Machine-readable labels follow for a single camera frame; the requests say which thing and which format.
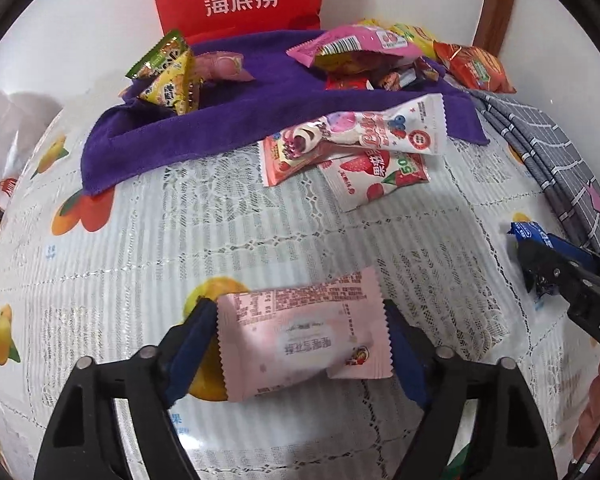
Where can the green snack packet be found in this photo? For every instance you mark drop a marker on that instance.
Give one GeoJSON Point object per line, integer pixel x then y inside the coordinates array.
{"type": "Point", "coordinates": [155, 57]}

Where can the light pink serrated snack packet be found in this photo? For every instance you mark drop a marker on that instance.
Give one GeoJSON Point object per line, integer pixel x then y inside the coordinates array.
{"type": "Point", "coordinates": [300, 340]}

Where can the small red snack packet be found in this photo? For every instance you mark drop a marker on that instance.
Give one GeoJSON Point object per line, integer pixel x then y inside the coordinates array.
{"type": "Point", "coordinates": [347, 82]}

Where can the purple towel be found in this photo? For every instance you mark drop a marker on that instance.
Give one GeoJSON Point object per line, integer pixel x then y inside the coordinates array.
{"type": "Point", "coordinates": [190, 130]}

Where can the brown door frame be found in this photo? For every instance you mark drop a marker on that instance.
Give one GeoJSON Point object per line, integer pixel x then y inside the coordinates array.
{"type": "Point", "coordinates": [500, 5]}

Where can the red paper bag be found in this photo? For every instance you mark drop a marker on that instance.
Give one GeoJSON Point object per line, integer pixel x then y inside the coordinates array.
{"type": "Point", "coordinates": [180, 0]}

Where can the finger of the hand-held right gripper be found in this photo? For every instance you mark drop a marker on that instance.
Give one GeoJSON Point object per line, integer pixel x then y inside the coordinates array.
{"type": "Point", "coordinates": [575, 252]}
{"type": "Point", "coordinates": [545, 270]}

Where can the white plastic bag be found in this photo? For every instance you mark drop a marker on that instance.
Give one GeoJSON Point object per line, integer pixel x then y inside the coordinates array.
{"type": "Point", "coordinates": [15, 130]}

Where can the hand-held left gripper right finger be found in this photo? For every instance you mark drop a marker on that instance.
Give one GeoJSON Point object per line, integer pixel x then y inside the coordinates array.
{"type": "Point", "coordinates": [411, 355]}

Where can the yellow triangular snack packet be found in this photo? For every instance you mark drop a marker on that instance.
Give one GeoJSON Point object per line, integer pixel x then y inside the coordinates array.
{"type": "Point", "coordinates": [172, 87]}

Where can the small blue snack packet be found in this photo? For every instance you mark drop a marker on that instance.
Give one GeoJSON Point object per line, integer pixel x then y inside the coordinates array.
{"type": "Point", "coordinates": [525, 232]}

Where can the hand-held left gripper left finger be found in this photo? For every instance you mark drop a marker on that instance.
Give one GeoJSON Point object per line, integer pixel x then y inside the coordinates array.
{"type": "Point", "coordinates": [192, 352]}

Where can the grey checked cloth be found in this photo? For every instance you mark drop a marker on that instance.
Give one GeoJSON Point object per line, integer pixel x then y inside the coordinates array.
{"type": "Point", "coordinates": [545, 140]}

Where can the white pink roll-cake packet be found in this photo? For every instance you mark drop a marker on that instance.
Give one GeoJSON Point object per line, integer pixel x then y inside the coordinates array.
{"type": "Point", "coordinates": [410, 130]}

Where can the white strawberry snack packet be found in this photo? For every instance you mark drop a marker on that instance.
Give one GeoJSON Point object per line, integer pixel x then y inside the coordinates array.
{"type": "Point", "coordinates": [365, 182]}

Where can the fruit print tablecloth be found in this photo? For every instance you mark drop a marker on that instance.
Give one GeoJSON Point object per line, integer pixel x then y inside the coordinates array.
{"type": "Point", "coordinates": [130, 260]}

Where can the magenta snack packet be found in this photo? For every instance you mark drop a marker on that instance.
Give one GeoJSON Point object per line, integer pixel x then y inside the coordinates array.
{"type": "Point", "coordinates": [350, 40]}

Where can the orange-red snack packet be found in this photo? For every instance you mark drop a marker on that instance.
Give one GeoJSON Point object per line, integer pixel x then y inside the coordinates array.
{"type": "Point", "coordinates": [475, 67]}

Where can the small dark candy wrapper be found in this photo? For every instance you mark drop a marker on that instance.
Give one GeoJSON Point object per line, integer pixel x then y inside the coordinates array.
{"type": "Point", "coordinates": [405, 77]}

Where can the red strawberry snack packet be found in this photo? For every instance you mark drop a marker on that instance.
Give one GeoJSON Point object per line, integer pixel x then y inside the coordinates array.
{"type": "Point", "coordinates": [280, 162]}

